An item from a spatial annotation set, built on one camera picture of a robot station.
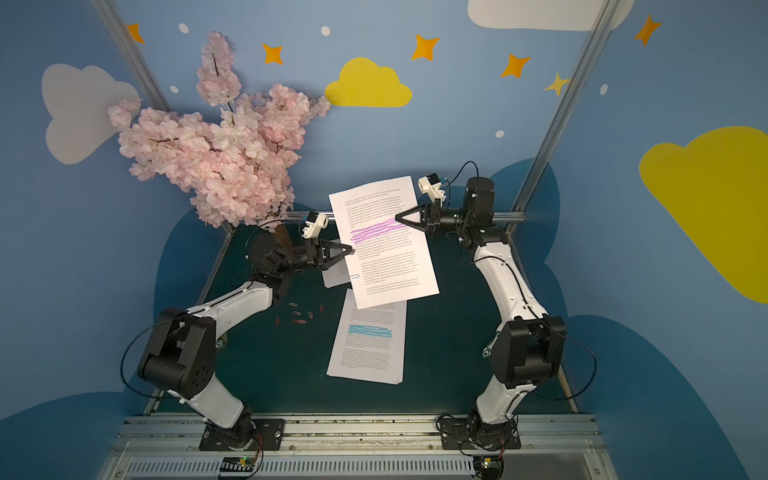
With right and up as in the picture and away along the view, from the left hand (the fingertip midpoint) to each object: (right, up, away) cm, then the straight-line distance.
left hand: (352, 248), depth 71 cm
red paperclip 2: (-20, -23, +24) cm, 39 cm away
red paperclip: (-27, -23, +24) cm, 43 cm away
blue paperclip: (0, -7, +2) cm, 7 cm away
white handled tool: (+38, -30, +15) cm, 50 cm away
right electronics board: (+34, -55, +2) cm, 65 cm away
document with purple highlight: (+10, -3, -1) cm, 10 cm away
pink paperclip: (-21, -21, +25) cm, 39 cm away
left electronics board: (-29, -54, +2) cm, 61 cm away
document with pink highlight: (-10, -9, +36) cm, 39 cm away
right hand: (+12, +7, -2) cm, 14 cm away
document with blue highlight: (+3, -29, +20) cm, 35 cm away
